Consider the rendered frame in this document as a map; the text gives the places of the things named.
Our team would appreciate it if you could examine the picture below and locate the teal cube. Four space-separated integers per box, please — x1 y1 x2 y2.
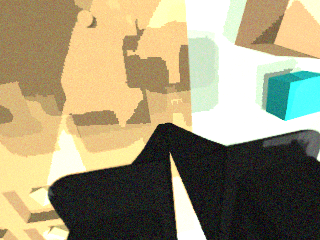
266 70 320 121

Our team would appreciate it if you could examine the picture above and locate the pale yellow block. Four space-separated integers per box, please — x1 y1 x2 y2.
28 185 49 206
48 224 69 240

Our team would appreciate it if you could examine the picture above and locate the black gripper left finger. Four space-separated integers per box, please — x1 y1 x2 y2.
47 124 178 240

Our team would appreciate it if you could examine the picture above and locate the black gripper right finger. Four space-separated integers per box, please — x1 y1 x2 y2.
164 122 320 240

